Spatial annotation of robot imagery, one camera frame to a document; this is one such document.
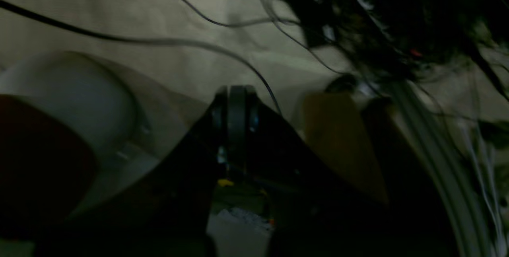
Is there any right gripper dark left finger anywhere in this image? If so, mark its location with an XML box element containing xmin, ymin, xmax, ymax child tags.
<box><xmin>36</xmin><ymin>86</ymin><xmax>228</xmax><ymax>257</ymax></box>

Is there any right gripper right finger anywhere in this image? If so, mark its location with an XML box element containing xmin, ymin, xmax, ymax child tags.
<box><xmin>247</xmin><ymin>91</ymin><xmax>458</xmax><ymax>257</ymax></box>

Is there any brown wooden object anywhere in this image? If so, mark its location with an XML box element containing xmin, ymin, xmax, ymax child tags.
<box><xmin>302</xmin><ymin>92</ymin><xmax>389</xmax><ymax>206</ymax></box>

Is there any white round object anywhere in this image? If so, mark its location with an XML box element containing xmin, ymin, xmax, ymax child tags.
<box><xmin>1</xmin><ymin>52</ymin><xmax>138</xmax><ymax>159</ymax></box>

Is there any thin black cable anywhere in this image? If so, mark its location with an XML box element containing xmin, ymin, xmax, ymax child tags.
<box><xmin>0</xmin><ymin>0</ymin><xmax>283</xmax><ymax>116</ymax></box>

